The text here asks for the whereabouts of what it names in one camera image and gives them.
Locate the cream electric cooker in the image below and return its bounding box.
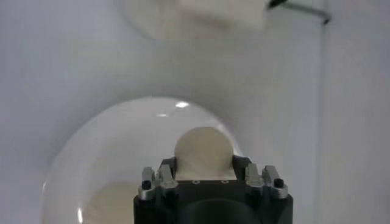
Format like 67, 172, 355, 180
114, 0, 266, 40

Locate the cooker power cord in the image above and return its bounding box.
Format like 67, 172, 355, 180
267, 0, 332, 26

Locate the white round plate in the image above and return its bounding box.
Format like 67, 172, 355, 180
40, 96, 244, 224

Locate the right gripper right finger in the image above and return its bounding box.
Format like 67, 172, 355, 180
232, 154, 289, 200

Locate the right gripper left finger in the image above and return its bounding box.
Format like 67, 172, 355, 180
137, 156, 180, 201

